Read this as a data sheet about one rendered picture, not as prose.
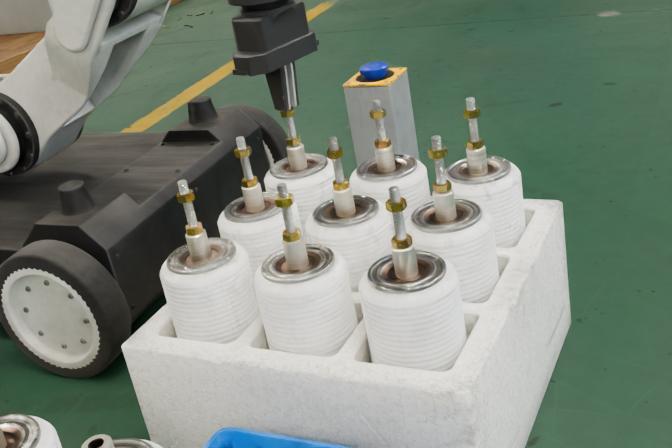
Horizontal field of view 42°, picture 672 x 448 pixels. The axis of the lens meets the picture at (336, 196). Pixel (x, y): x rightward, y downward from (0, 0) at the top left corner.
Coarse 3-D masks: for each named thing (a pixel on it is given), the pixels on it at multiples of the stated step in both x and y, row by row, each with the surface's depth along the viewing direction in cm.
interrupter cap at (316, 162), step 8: (280, 160) 115; (288, 160) 115; (312, 160) 114; (320, 160) 113; (272, 168) 113; (280, 168) 113; (288, 168) 113; (312, 168) 111; (320, 168) 110; (272, 176) 111; (280, 176) 110; (288, 176) 109; (296, 176) 109; (304, 176) 109
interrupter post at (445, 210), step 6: (450, 192) 91; (438, 198) 91; (444, 198) 91; (450, 198) 91; (438, 204) 91; (444, 204) 91; (450, 204) 91; (438, 210) 91; (444, 210) 91; (450, 210) 91; (438, 216) 92; (444, 216) 91; (450, 216) 91; (456, 216) 92
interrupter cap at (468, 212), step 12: (432, 204) 95; (456, 204) 94; (468, 204) 94; (420, 216) 93; (432, 216) 93; (468, 216) 91; (480, 216) 91; (420, 228) 91; (432, 228) 90; (444, 228) 89; (456, 228) 89
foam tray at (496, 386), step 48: (528, 240) 100; (528, 288) 94; (144, 336) 95; (240, 336) 91; (480, 336) 84; (528, 336) 95; (144, 384) 95; (192, 384) 92; (240, 384) 88; (288, 384) 86; (336, 384) 83; (384, 384) 80; (432, 384) 79; (480, 384) 79; (528, 384) 95; (192, 432) 95; (288, 432) 89; (336, 432) 86; (384, 432) 83; (432, 432) 80; (480, 432) 80; (528, 432) 96
